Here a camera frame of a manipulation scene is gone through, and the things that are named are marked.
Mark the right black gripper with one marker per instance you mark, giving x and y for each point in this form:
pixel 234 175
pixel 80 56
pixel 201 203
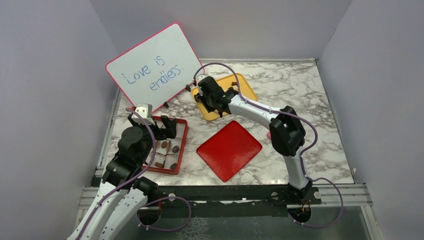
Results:
pixel 201 98

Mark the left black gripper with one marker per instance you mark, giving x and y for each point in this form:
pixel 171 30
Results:
pixel 169 131

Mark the brown almond chocolate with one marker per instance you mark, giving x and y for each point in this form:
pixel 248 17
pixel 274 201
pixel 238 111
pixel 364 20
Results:
pixel 164 144

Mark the dark round chocolate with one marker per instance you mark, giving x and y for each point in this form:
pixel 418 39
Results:
pixel 175 149

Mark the brown square chocolate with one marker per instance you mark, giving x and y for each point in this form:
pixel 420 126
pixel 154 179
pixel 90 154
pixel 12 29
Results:
pixel 159 165

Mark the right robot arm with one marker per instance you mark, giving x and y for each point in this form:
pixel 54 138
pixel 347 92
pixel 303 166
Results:
pixel 286 131

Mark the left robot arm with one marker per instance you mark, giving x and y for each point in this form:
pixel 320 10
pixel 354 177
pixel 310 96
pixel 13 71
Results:
pixel 122 190

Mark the red chocolate box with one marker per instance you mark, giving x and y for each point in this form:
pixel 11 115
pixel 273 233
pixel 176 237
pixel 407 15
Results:
pixel 169 152

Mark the yellow plastic tray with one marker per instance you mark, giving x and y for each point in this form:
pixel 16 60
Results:
pixel 225 82

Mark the red box lid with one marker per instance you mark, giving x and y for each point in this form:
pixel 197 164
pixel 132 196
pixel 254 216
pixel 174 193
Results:
pixel 229 150

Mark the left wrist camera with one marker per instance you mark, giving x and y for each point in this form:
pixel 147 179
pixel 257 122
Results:
pixel 145 111

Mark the white board with pink frame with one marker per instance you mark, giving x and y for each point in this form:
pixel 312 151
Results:
pixel 157 69

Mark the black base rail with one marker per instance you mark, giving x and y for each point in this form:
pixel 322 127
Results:
pixel 225 201

